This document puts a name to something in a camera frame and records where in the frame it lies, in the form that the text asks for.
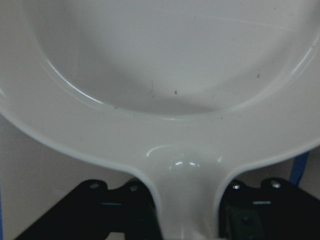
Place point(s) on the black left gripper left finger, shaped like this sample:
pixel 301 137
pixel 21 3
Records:
pixel 92 211

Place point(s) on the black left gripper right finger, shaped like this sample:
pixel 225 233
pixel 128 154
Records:
pixel 277 210

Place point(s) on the beige plastic dustpan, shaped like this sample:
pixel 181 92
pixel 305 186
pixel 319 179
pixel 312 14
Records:
pixel 182 94

